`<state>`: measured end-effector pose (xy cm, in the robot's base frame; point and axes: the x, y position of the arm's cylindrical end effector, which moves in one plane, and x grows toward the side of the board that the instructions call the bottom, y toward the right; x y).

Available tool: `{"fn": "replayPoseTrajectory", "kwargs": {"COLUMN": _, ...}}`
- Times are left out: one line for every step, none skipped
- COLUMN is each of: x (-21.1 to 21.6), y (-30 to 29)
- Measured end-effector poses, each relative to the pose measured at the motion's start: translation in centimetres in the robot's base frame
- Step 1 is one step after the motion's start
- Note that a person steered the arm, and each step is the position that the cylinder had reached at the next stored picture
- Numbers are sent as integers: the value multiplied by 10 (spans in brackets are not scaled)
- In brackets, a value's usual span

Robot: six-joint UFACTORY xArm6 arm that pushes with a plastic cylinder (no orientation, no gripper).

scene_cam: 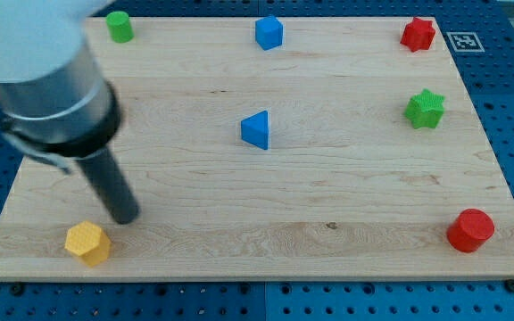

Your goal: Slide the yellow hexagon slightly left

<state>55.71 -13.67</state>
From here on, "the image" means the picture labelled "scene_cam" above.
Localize green star block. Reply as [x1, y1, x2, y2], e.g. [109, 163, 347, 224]
[404, 88, 445, 129]

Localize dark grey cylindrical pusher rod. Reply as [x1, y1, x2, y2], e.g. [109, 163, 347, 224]
[76, 147, 140, 225]

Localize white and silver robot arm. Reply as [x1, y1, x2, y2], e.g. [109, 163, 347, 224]
[0, 0, 139, 224]

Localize white fiducial marker tag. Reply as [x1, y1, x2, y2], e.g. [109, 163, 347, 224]
[447, 31, 485, 53]

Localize blue triangle block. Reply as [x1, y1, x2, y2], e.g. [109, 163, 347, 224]
[240, 111, 269, 150]

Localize blue cube block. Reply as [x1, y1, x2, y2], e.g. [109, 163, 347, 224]
[254, 15, 284, 51]

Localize red star block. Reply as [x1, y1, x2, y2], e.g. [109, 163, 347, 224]
[400, 17, 435, 52]

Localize yellow hexagon block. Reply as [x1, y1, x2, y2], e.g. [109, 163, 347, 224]
[64, 221, 112, 267]

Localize green cylinder block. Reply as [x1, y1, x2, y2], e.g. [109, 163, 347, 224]
[105, 11, 134, 43]

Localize light wooden board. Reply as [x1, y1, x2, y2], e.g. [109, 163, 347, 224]
[0, 17, 514, 283]

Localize red cylinder block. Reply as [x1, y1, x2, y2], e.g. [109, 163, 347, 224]
[446, 209, 495, 253]

